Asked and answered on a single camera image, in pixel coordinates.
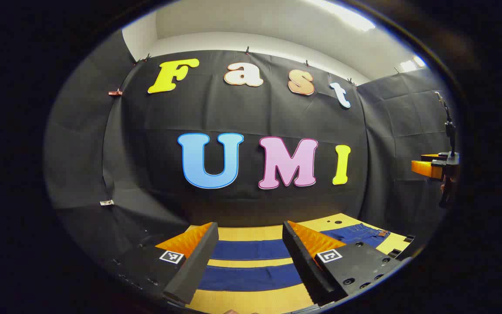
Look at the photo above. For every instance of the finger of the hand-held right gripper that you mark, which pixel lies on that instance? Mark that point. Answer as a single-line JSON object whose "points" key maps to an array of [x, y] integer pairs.
{"points": [[427, 169], [432, 157]]}

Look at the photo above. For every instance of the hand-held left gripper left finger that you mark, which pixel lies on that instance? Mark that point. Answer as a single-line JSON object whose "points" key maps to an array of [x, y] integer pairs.
{"points": [[198, 266]]}

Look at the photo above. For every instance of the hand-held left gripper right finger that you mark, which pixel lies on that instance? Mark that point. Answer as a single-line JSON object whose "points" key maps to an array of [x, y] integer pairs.
{"points": [[303, 261]]}

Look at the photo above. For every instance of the blue jeans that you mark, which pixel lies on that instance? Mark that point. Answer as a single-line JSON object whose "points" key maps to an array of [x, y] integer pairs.
{"points": [[251, 250]]}

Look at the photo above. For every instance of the small ceiling light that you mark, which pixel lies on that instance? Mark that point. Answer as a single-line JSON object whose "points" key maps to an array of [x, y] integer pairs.
{"points": [[412, 63]]}

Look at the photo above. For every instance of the white backdrop clip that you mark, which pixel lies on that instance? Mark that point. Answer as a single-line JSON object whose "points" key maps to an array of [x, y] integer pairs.
{"points": [[106, 202]]}

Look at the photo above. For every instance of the black backdrop cloth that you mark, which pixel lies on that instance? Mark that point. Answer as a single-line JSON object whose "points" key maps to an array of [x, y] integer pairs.
{"points": [[233, 113]]}

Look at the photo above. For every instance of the red backdrop clip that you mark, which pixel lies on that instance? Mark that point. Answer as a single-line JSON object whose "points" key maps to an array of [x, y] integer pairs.
{"points": [[115, 92]]}

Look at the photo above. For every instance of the black table edge bracket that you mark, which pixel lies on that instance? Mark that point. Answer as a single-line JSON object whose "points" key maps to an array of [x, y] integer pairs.
{"points": [[395, 253], [408, 238]]}

